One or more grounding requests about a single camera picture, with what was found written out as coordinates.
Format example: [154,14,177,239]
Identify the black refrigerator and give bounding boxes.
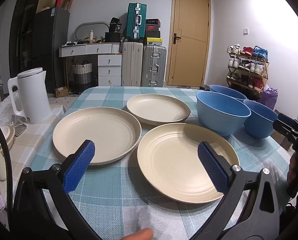
[33,6,71,93]

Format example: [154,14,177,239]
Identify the woven laundry basket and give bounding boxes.
[72,60,93,85]

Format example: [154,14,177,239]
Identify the teal suitcase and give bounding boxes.
[125,3,147,40]

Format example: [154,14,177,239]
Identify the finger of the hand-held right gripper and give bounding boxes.
[272,120,298,143]
[277,113,298,130]

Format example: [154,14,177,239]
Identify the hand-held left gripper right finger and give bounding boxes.
[189,141,282,240]

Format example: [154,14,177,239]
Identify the metal folding stand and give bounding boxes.
[12,115,28,137]

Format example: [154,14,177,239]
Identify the person's right hand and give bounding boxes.
[287,152,298,188]

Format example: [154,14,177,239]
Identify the black cable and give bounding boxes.
[0,110,14,205]

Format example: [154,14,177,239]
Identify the white dressing desk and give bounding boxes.
[59,43,122,87]

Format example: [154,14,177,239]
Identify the blue bowl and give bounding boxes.
[196,91,252,137]
[209,84,247,101]
[243,99,280,139]

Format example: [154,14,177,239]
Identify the wooden door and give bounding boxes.
[166,0,212,88]

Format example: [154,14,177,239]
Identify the stack of shoe boxes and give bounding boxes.
[145,19,162,38]

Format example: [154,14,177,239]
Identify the white electric kettle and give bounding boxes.
[7,67,52,125]

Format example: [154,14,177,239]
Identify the wooden shoe rack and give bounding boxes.
[226,51,270,94]

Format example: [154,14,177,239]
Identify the purple bag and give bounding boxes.
[260,86,279,111]

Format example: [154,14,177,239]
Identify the oval mirror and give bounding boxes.
[75,22,110,42]

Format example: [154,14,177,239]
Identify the clear plastic bag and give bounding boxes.
[0,95,15,125]

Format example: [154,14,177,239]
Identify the dark wardrobe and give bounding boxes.
[9,0,49,79]

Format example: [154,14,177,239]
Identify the teal checked tablecloth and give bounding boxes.
[29,86,298,240]

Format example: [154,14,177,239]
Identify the silver suitcase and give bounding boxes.
[140,45,167,88]

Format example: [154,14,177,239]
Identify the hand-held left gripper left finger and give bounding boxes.
[12,139,102,240]

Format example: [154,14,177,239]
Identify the shoe rack with shoes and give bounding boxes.
[226,44,269,92]

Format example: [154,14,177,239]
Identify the cream plate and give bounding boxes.
[137,123,240,204]
[126,94,191,126]
[52,107,142,166]

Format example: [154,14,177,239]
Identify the person's left hand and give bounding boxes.
[120,227,154,240]

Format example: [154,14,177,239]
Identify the small cardboard box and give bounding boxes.
[55,86,69,98]

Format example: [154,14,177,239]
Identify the beige suitcase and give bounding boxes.
[121,41,144,87]

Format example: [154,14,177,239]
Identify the stack of cream bowls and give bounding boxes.
[0,125,16,153]

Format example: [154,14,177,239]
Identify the black and white rug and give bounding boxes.
[47,93,80,98]

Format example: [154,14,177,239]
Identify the beige checked tablecloth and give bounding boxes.
[0,96,67,230]

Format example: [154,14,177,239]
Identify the black bag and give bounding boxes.
[108,17,122,34]

